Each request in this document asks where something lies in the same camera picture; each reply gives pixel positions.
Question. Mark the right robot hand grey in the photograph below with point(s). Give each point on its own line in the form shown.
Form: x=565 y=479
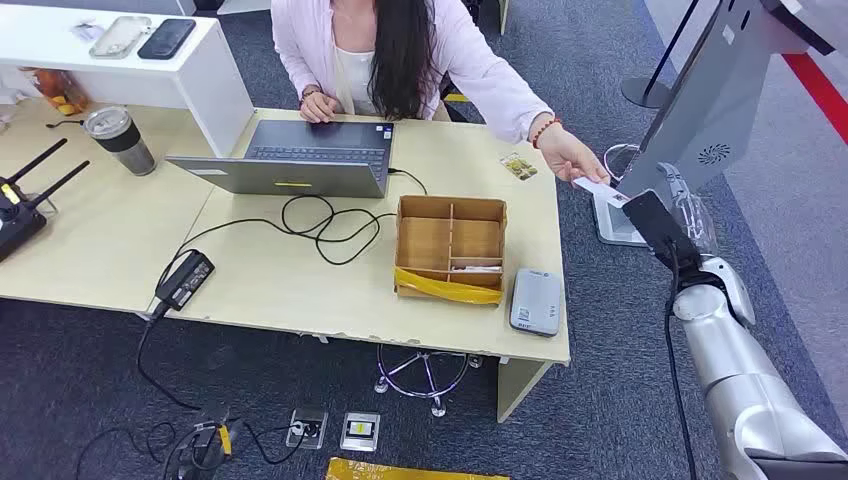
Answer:
x=696 y=218

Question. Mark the person's left hand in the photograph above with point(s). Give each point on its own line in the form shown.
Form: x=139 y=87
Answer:
x=566 y=156

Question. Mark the person's right hand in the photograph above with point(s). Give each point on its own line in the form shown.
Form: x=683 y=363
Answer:
x=319 y=107

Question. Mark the left robot hand grey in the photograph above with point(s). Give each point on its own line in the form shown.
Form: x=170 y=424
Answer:
x=205 y=454

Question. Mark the white ID card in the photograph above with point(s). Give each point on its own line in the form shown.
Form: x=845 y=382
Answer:
x=599 y=191

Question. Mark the cardboard divider box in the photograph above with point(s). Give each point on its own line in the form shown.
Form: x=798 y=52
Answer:
x=424 y=242

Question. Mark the person's right forearm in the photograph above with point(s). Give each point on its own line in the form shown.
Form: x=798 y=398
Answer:
x=295 y=69

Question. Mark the person's left forearm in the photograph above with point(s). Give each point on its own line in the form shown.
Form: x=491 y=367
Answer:
x=507 y=99

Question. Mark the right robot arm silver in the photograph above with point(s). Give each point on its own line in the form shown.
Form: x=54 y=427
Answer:
x=742 y=384

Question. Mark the patterned room key card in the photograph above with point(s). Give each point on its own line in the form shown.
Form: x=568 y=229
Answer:
x=519 y=166

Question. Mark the person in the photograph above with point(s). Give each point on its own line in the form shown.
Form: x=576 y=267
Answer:
x=424 y=40

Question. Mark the white card in box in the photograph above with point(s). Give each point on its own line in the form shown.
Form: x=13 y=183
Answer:
x=477 y=269

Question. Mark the grey card reader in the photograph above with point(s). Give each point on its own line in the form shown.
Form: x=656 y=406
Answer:
x=535 y=301

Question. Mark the chrome round base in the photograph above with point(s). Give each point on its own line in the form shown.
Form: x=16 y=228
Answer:
x=619 y=159

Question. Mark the grey laptop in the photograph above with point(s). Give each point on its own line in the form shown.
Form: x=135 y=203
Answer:
x=298 y=175

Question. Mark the black stanchion pole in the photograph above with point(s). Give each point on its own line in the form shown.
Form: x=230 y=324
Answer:
x=642 y=91

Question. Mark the floor socket with plugs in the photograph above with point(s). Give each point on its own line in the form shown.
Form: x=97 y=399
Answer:
x=318 y=440

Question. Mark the grey kiosk stand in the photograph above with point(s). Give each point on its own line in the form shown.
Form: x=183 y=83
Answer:
x=715 y=99

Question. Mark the white desk shelf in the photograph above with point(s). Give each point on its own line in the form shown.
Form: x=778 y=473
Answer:
x=199 y=86

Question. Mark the black smartphone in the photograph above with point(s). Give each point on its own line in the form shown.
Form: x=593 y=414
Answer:
x=166 y=38

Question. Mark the black office chair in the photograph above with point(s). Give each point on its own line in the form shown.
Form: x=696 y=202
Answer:
x=474 y=12

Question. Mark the black power adapter brick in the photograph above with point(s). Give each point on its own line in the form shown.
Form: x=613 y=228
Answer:
x=185 y=279

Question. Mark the light wood desk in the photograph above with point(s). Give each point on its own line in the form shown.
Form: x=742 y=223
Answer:
x=99 y=245
x=278 y=285

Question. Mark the steel tumbler with lid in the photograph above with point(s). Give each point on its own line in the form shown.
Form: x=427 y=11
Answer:
x=129 y=149

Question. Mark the clear phone case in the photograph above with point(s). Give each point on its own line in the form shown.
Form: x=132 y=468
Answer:
x=119 y=36

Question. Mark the chrome stool base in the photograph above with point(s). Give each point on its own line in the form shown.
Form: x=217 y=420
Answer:
x=438 y=409

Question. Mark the small clear packet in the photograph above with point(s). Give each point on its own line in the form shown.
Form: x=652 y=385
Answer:
x=86 y=30

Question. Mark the orange snack bag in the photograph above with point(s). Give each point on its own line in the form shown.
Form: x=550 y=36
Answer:
x=60 y=89

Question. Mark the clear plastic stand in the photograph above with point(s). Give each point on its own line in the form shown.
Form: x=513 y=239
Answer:
x=43 y=204

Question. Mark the black router with antennas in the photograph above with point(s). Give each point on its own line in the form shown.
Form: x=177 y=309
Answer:
x=16 y=228

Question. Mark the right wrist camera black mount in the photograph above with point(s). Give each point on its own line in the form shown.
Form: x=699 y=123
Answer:
x=656 y=228

